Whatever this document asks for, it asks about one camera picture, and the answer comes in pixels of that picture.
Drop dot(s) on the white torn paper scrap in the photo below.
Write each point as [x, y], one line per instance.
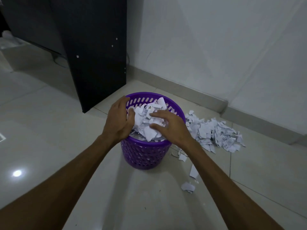
[193, 171]
[187, 187]
[174, 154]
[182, 157]

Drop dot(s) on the person's right forearm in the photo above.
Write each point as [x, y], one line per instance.
[225, 189]

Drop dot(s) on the person's left thumb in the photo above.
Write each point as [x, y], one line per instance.
[131, 115]

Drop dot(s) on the person's left forearm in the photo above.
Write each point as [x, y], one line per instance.
[60, 184]

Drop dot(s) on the white plastic bag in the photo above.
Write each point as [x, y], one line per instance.
[9, 40]

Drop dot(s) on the person's right thumb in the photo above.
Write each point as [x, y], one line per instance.
[157, 128]

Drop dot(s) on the purple plastic waste basket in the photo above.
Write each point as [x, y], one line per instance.
[144, 153]

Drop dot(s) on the person's left hand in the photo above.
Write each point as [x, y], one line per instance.
[117, 122]

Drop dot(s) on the bundle of torn white paper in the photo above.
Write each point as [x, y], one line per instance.
[146, 124]

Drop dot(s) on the person's right hand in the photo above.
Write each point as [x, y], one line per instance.
[174, 129]

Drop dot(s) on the pile of paper scraps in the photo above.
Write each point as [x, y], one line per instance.
[213, 132]

